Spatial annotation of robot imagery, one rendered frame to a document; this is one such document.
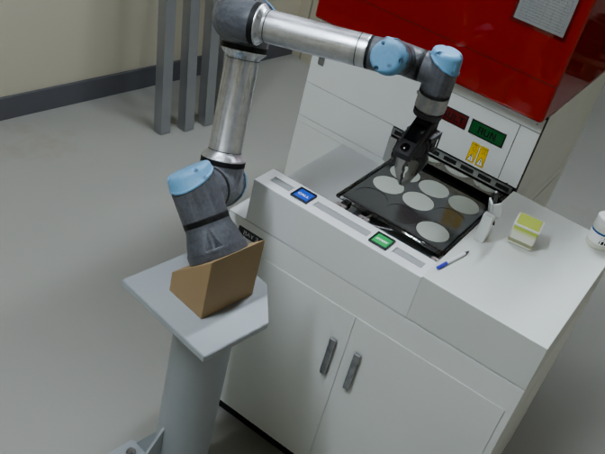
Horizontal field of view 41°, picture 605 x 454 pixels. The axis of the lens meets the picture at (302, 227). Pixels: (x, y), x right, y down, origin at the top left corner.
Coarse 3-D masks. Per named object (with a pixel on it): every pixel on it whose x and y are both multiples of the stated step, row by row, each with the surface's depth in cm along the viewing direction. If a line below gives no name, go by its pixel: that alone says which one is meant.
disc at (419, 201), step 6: (408, 192) 248; (414, 192) 249; (402, 198) 245; (408, 198) 245; (414, 198) 246; (420, 198) 247; (426, 198) 248; (408, 204) 242; (414, 204) 243; (420, 204) 244; (426, 204) 245; (432, 204) 245; (420, 210) 241; (426, 210) 242
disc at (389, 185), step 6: (378, 180) 250; (384, 180) 251; (390, 180) 252; (396, 180) 252; (378, 186) 247; (384, 186) 248; (390, 186) 249; (396, 186) 249; (402, 186) 250; (390, 192) 246; (396, 192) 247
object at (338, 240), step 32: (256, 192) 226; (288, 192) 223; (256, 224) 231; (288, 224) 224; (320, 224) 217; (352, 224) 217; (320, 256) 221; (352, 256) 215; (384, 256) 208; (416, 256) 211; (384, 288) 213; (416, 288) 207
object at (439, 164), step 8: (392, 136) 266; (392, 144) 267; (384, 152) 270; (392, 152) 269; (384, 160) 271; (432, 160) 261; (440, 160) 260; (440, 168) 260; (448, 168) 259; (456, 168) 258; (456, 176) 258; (464, 176) 256; (472, 176) 256; (472, 184) 256; (480, 184) 254; (488, 192) 254
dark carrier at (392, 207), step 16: (352, 192) 241; (368, 192) 243; (384, 192) 245; (368, 208) 236; (384, 208) 238; (400, 208) 240; (432, 208) 244; (448, 208) 246; (480, 208) 250; (400, 224) 233; (416, 224) 234; (448, 224) 238; (464, 224) 240; (448, 240) 232
